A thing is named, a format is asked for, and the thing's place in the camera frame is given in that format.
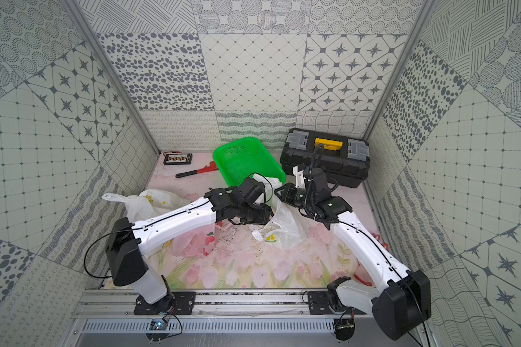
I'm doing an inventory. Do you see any green plastic basket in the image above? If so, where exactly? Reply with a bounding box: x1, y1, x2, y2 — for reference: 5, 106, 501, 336
213, 137, 286, 186

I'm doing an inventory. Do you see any black screw bit case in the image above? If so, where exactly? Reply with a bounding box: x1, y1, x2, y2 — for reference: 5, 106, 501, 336
163, 153, 192, 166

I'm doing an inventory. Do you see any red pipe wrench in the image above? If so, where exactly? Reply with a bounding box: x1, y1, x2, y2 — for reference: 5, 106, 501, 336
175, 161, 219, 179

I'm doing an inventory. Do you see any black toolbox yellow handle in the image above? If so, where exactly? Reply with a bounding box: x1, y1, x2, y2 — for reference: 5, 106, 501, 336
280, 128, 370, 188

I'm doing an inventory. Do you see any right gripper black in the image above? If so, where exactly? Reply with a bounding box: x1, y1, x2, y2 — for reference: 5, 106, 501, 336
274, 183, 315, 210

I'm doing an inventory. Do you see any pink plastic bag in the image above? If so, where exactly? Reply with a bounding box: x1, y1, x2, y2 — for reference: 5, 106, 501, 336
171, 224, 217, 257

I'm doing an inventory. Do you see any lemon print plastic bag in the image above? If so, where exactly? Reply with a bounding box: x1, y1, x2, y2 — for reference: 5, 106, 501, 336
102, 189, 190, 222

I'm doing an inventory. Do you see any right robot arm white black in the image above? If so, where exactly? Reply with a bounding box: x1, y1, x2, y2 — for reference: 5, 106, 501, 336
274, 165, 431, 341

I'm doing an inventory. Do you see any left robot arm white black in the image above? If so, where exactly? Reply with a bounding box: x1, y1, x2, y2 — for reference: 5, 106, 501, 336
105, 177, 271, 305

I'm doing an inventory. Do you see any red white work glove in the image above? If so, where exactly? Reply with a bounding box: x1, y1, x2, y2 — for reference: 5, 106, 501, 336
353, 231, 388, 289

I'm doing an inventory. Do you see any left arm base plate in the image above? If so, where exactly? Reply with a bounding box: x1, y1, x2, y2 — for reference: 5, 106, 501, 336
133, 291, 196, 315

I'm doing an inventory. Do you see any aluminium front rail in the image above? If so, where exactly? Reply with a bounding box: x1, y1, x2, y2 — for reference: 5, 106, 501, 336
71, 288, 431, 320

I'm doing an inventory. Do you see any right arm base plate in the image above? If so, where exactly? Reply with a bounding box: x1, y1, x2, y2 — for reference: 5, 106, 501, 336
301, 290, 351, 315

